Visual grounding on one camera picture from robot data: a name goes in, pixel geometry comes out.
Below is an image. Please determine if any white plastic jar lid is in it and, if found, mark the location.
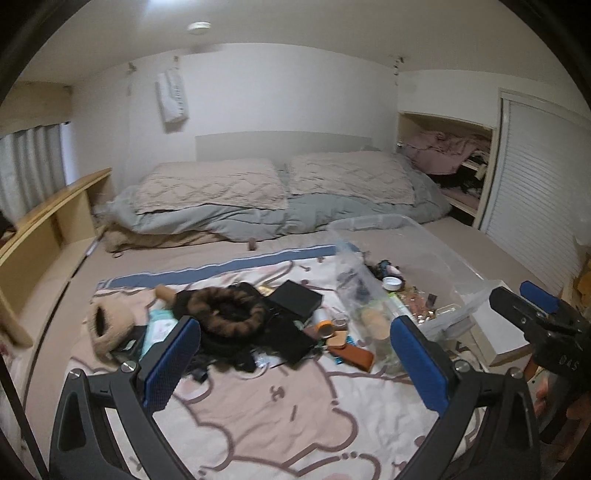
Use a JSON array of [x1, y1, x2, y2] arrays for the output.
[[382, 276, 405, 292]]

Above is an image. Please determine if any person's right hand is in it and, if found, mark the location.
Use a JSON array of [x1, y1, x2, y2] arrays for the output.
[[523, 354, 583, 462]]

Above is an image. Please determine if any white flat box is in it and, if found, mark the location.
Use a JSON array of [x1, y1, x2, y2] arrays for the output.
[[459, 281, 531, 367]]

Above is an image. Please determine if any white louvered closet door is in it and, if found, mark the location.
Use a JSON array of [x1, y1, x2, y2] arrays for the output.
[[481, 91, 590, 294]]

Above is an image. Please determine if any black cardboard box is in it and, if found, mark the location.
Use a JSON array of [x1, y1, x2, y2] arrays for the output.
[[110, 325, 146, 364]]

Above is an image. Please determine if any beige fuzzy slipper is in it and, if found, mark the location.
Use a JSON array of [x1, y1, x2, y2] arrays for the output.
[[87, 297, 135, 361]]

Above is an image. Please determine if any teal wet wipes pack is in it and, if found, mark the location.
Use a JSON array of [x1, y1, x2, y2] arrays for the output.
[[139, 308, 177, 359]]

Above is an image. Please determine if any orange leather case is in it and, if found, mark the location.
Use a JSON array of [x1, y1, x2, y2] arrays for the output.
[[328, 343, 375, 372]]

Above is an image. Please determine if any tan wooden brush block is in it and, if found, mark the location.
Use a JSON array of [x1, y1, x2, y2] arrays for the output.
[[361, 308, 390, 341]]

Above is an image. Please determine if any clear plastic storage bin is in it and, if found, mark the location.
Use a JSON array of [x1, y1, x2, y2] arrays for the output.
[[327, 214, 496, 341]]

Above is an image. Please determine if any closet shelf with clothes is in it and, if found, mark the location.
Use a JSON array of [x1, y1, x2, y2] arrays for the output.
[[398, 111, 499, 228]]

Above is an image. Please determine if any cardboard tube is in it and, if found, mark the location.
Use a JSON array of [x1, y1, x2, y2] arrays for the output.
[[154, 285, 177, 306]]

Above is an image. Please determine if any wooden bedside shelf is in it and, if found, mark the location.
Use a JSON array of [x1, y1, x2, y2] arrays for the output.
[[1, 168, 113, 348]]

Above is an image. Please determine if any orange tape roll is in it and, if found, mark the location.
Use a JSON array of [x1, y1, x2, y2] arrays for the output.
[[315, 321, 335, 339]]

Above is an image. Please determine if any black jacket with fur trim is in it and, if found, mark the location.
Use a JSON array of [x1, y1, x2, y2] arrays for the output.
[[171, 282, 318, 373]]

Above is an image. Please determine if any cartoon printed bed blanket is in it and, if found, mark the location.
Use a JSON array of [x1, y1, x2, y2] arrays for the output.
[[92, 244, 438, 479]]

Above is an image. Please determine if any beige quilted right pillow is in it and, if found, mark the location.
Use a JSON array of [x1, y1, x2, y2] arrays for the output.
[[287, 151, 415, 205]]

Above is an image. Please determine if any beige quilted pillow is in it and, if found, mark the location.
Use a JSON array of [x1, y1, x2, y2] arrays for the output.
[[133, 158, 288, 214], [287, 151, 415, 205]]

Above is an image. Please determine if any grey blue duvet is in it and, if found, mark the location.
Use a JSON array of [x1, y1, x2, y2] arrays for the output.
[[103, 154, 451, 242]]

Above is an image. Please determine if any grey window curtain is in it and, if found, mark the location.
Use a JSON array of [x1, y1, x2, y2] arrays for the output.
[[0, 124, 66, 223]]

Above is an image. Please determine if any beige quilted left pillow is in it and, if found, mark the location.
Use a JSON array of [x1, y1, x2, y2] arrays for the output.
[[133, 158, 288, 214]]

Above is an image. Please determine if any round ceiling light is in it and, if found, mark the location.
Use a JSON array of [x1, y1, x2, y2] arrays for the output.
[[186, 21, 211, 35]]

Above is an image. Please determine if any white wall hanging pouch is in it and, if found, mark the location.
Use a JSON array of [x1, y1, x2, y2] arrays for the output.
[[156, 68, 188, 124]]

